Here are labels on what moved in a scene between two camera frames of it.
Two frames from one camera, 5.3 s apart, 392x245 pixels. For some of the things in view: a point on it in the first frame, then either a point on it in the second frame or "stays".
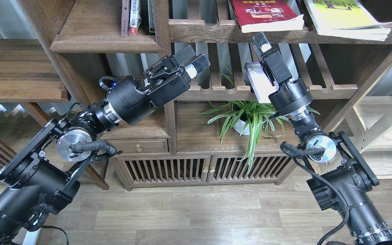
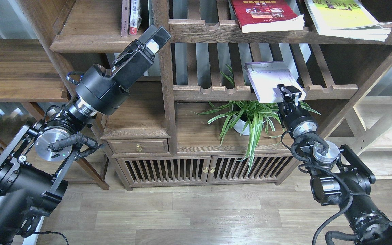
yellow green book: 347,18 stays
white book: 263,86 stays
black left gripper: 133,98 -> 101,91
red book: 259,16 stays
